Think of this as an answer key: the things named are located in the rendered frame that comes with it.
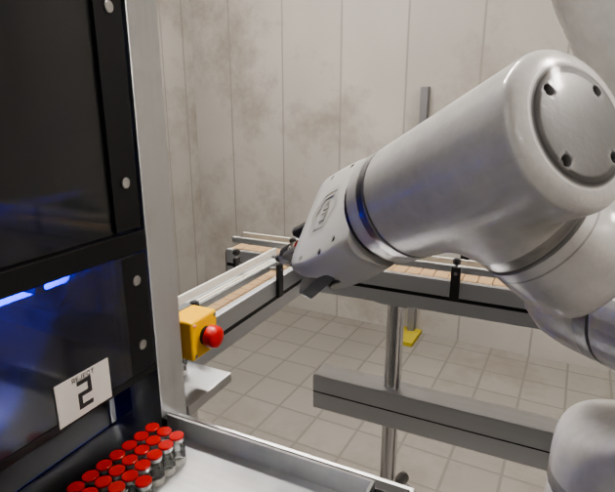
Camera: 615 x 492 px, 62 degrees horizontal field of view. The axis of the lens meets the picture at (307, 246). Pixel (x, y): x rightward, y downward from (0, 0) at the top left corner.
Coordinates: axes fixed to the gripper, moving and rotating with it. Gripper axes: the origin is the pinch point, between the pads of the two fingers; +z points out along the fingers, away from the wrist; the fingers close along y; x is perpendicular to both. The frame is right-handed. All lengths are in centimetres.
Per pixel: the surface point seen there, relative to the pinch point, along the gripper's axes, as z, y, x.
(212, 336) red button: 39.8, 7.6, 3.2
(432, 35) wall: 150, -196, 71
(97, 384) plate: 29.3, 20.6, -10.8
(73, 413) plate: 27.9, 24.8, -11.9
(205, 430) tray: 33.3, 21.5, 6.7
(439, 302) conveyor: 64, -27, 61
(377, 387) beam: 92, -4, 68
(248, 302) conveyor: 72, -7, 15
